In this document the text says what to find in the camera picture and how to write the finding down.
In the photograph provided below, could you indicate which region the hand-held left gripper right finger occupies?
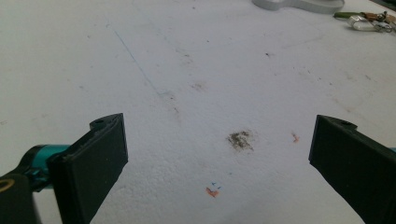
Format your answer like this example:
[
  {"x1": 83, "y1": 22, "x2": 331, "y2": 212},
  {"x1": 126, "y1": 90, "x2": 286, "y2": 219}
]
[{"x1": 308, "y1": 114, "x2": 396, "y2": 224}]

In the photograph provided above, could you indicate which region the key ring with keys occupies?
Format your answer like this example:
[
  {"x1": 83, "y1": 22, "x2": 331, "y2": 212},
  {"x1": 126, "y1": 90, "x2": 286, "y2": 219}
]
[{"x1": 333, "y1": 10, "x2": 396, "y2": 34}]

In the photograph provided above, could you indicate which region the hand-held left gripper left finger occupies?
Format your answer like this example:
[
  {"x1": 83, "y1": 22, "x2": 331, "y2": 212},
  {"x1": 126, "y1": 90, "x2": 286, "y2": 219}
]
[{"x1": 18, "y1": 112, "x2": 129, "y2": 224}]

